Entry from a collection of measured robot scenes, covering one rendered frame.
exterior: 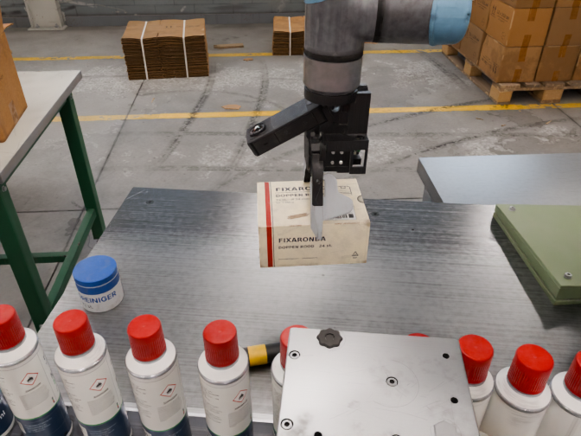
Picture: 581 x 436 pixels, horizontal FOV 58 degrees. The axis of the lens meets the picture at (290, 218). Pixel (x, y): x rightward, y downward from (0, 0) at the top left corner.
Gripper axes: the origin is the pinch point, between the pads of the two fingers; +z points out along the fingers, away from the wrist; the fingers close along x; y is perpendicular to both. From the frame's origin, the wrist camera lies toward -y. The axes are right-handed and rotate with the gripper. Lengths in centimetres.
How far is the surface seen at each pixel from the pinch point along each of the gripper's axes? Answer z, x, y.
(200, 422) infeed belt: 13.4, -26.4, -15.7
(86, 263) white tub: 11.6, 3.4, -36.7
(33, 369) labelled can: -0.1, -28.4, -31.8
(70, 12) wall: 90, 504, -195
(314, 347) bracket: -13.2, -38.2, -3.7
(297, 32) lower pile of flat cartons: 80, 393, 30
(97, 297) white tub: 15.0, -1.3, -34.6
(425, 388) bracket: -13.3, -42.6, 3.9
